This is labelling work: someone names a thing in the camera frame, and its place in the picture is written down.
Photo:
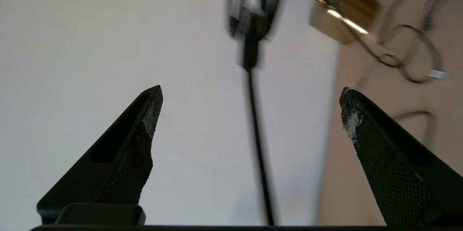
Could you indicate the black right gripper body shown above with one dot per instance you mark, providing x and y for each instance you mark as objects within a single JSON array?
[{"x": 260, "y": 3}]

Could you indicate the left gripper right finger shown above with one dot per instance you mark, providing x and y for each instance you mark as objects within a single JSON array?
[{"x": 405, "y": 173}]

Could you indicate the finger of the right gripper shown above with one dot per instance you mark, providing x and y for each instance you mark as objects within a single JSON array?
[{"x": 250, "y": 55}]

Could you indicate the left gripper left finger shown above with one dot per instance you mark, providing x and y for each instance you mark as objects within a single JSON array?
[{"x": 108, "y": 173}]

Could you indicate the brass desk lamp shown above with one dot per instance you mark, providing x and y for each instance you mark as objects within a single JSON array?
[{"x": 343, "y": 17}]

